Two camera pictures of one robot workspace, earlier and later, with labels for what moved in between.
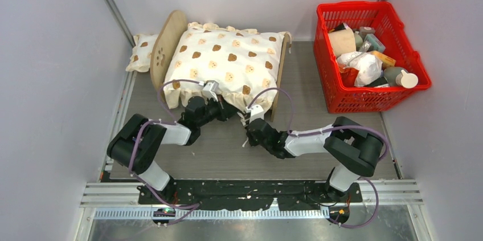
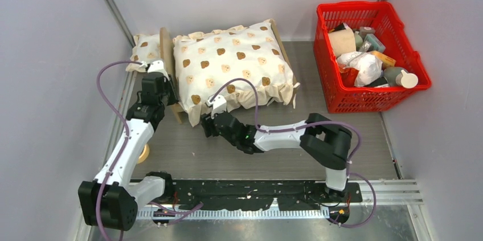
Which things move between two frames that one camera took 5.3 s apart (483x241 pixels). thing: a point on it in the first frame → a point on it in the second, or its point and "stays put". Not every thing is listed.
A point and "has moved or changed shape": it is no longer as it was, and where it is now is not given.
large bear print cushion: x=241 y=65 has moved or changed shape
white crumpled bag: x=369 y=65 stays put
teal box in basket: x=376 y=45 stays put
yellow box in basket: x=387 y=61 stays put
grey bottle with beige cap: x=398 y=76 stays put
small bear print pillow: x=140 y=59 stays put
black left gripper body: x=213 y=110 → x=170 y=97
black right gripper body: x=254 y=141 → x=208 y=122
